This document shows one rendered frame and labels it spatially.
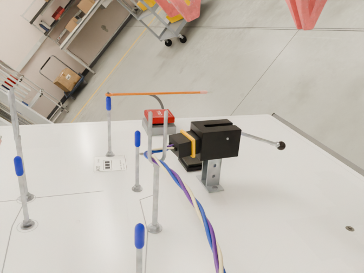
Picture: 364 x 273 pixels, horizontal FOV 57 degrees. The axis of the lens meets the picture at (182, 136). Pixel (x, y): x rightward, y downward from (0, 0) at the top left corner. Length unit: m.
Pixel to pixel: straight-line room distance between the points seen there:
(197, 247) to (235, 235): 0.05
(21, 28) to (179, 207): 8.13
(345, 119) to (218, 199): 1.53
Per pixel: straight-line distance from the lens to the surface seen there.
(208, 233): 0.26
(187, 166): 0.51
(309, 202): 0.49
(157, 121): 0.62
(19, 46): 8.48
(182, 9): 0.36
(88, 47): 8.51
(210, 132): 0.42
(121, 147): 0.58
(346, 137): 1.86
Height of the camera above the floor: 1.35
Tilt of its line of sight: 28 degrees down
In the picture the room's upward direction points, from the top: 52 degrees counter-clockwise
